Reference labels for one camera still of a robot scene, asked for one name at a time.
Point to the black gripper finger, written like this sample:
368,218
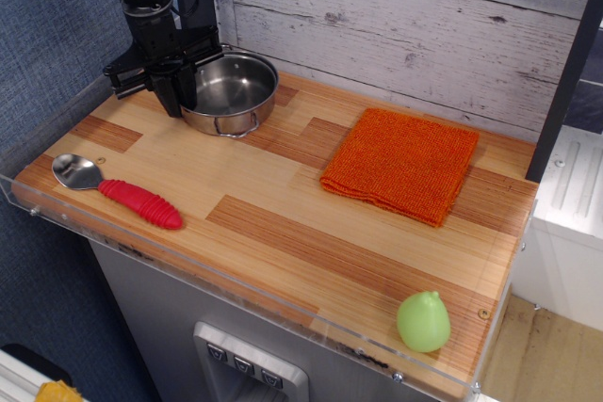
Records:
185,81
165,88

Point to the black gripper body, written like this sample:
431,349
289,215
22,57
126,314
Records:
158,46

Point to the silver metal pot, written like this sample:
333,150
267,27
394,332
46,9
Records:
235,95

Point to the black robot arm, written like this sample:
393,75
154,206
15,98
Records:
162,57

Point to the orange knitted cloth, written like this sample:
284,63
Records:
403,164

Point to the clear acrylic table guard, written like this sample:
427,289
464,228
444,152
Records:
258,228

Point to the grey toy fridge cabinet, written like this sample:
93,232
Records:
161,311

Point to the silver dispenser button panel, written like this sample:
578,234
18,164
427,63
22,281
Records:
236,370

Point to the yellow object at corner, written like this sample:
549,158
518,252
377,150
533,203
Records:
57,391

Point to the green plastic pear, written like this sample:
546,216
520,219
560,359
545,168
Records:
423,322

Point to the white ribbed side counter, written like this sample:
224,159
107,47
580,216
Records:
559,265

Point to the red handled metal spoon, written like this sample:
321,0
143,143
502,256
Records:
79,173

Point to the dark grey right post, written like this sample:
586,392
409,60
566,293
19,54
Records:
560,104

